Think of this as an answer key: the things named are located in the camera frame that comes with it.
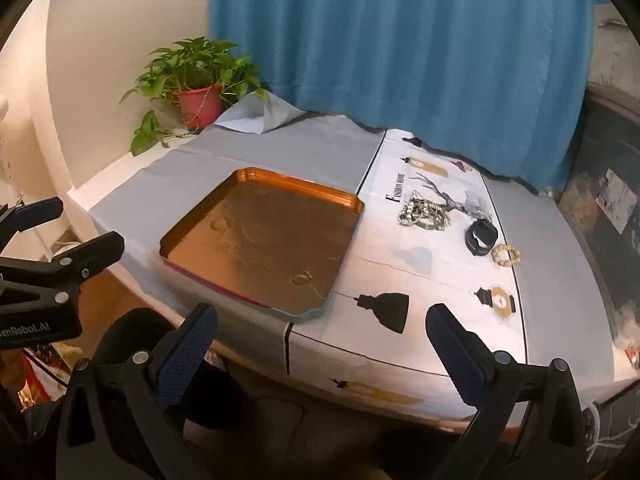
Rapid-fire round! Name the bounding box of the beige cushion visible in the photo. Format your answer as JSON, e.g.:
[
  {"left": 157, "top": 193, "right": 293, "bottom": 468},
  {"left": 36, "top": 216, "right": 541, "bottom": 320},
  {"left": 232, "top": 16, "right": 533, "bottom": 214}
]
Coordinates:
[{"left": 587, "top": 2, "right": 640, "bottom": 103}]

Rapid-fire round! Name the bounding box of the grey and white printed tablecloth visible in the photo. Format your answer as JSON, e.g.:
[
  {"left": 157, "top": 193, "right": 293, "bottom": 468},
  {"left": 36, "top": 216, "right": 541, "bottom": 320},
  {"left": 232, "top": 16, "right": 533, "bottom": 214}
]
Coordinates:
[{"left": 87, "top": 91, "right": 617, "bottom": 423}]

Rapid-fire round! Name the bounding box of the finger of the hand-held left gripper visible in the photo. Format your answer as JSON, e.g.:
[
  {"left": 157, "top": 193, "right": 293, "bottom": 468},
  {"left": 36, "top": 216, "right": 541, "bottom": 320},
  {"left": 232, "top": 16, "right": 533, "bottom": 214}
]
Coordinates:
[
  {"left": 0, "top": 197, "right": 64, "bottom": 251},
  {"left": 0, "top": 231, "right": 125, "bottom": 308}
]

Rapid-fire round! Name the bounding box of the dark decorated cabinet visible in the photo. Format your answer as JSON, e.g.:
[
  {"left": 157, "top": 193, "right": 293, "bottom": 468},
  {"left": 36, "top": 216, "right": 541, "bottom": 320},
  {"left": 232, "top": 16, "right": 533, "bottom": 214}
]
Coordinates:
[{"left": 557, "top": 87, "right": 640, "bottom": 356}]

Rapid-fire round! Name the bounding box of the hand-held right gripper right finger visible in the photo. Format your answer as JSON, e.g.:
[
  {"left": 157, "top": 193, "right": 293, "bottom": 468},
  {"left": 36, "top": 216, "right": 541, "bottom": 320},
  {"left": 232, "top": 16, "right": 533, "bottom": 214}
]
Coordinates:
[{"left": 425, "top": 302, "right": 587, "bottom": 480}]

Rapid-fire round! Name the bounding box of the green pothos plant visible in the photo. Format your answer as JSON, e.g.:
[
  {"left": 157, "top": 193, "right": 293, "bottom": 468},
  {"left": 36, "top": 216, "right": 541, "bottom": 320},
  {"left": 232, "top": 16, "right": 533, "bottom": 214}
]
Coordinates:
[{"left": 119, "top": 36, "right": 273, "bottom": 157}]

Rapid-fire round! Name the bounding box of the white printed sticker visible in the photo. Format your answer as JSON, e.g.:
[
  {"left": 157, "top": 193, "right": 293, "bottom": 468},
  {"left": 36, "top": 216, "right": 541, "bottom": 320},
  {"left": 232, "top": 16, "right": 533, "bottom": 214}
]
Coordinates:
[{"left": 597, "top": 168, "right": 632, "bottom": 234}]

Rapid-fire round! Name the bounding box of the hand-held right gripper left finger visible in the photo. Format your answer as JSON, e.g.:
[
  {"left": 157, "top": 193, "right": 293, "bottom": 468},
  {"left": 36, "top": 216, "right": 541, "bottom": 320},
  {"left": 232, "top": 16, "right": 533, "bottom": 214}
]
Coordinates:
[{"left": 56, "top": 302, "right": 219, "bottom": 480}]

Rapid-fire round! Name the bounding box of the pile of mixed bracelets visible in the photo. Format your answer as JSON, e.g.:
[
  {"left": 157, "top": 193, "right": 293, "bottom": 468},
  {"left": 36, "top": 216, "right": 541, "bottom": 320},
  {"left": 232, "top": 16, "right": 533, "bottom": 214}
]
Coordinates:
[{"left": 397, "top": 189, "right": 453, "bottom": 232}]

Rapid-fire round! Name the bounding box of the blue curtain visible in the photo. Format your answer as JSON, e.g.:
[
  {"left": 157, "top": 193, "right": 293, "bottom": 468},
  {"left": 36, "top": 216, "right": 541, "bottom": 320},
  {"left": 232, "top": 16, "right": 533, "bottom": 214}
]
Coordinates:
[{"left": 209, "top": 0, "right": 608, "bottom": 193}]

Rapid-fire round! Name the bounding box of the red plastic flower pot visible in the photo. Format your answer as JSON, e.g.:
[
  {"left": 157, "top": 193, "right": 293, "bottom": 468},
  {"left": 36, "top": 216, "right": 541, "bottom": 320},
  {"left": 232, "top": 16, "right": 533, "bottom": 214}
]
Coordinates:
[{"left": 173, "top": 85, "right": 223, "bottom": 130}]

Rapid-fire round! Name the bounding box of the red patterned bag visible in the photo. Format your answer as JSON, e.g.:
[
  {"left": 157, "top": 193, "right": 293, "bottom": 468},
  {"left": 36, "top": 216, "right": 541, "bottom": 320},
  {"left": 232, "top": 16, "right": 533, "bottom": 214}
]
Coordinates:
[{"left": 17, "top": 342, "right": 86, "bottom": 413}]

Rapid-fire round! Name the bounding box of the copper metal tray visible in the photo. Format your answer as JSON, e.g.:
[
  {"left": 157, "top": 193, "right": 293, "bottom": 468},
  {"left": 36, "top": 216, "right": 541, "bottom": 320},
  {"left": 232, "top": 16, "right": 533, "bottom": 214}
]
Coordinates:
[{"left": 159, "top": 166, "right": 366, "bottom": 322}]

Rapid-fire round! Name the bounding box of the black smartwatch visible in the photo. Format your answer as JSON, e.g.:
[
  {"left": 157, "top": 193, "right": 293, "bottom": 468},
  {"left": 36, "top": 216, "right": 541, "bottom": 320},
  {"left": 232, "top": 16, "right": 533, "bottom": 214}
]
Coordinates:
[{"left": 464, "top": 218, "right": 499, "bottom": 257}]

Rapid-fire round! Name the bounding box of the beige bead bracelet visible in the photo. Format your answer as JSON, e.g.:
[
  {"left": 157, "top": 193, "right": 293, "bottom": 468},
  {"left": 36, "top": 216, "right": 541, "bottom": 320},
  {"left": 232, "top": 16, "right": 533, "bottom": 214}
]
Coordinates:
[{"left": 491, "top": 243, "right": 523, "bottom": 268}]

